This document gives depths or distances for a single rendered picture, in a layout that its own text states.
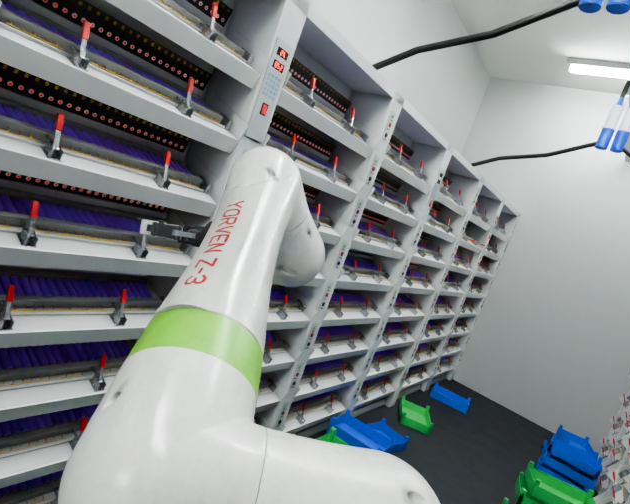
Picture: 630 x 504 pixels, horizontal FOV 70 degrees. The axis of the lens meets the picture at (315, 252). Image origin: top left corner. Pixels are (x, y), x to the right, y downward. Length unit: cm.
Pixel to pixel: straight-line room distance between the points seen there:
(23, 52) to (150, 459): 83
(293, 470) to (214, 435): 6
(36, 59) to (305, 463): 87
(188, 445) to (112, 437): 5
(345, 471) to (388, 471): 3
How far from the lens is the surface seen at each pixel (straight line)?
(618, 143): 296
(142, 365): 37
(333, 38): 156
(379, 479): 36
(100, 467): 34
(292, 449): 35
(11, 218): 113
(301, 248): 68
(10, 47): 101
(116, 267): 121
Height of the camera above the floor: 118
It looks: 6 degrees down
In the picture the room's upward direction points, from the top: 20 degrees clockwise
